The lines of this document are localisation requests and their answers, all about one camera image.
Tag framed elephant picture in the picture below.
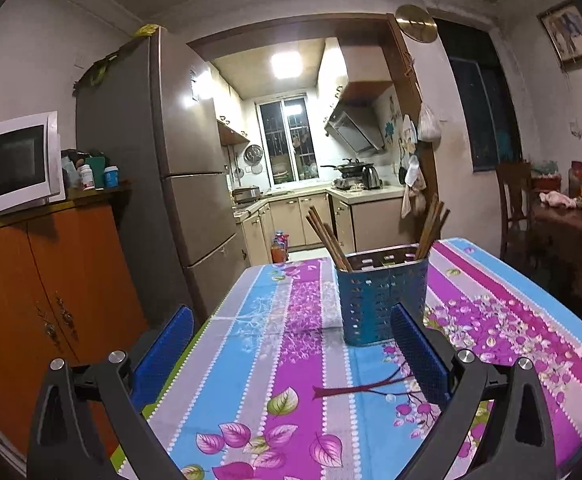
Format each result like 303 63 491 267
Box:
538 0 582 68

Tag blue lidded jar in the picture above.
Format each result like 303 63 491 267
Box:
103 166 120 188

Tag kitchen window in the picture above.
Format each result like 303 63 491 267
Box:
257 96 319 185

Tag white plastic bag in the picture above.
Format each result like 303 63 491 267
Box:
417 102 442 143

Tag round brass wall clock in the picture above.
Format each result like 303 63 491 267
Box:
394 4 439 44

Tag orange bottle on floor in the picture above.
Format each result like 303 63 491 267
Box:
270 230 289 263

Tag electric kettle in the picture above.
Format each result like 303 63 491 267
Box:
361 164 382 190

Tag floral striped tablecloth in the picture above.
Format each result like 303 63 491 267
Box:
143 238 582 479

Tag blue perforated utensil holder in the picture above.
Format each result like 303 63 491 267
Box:
337 244 428 347

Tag wooden chair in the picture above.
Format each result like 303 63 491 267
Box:
496 162 538 271

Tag white microwave oven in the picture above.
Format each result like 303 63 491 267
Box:
0 112 65 214

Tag kitchen counter cabinets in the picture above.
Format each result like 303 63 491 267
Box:
232 185 423 267

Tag ceiling light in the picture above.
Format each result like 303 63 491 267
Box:
270 50 304 80

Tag white pill bottle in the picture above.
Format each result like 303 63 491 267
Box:
78 164 96 191

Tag black wok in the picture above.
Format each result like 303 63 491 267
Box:
321 158 372 179

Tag orange wooden cabinet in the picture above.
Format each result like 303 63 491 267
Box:
0 184 148 453

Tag range hood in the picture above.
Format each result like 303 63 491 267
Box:
326 104 384 155

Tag grey refrigerator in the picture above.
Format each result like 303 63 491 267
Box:
74 27 248 326

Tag dark wooden dining table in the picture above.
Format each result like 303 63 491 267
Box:
532 203 582 300

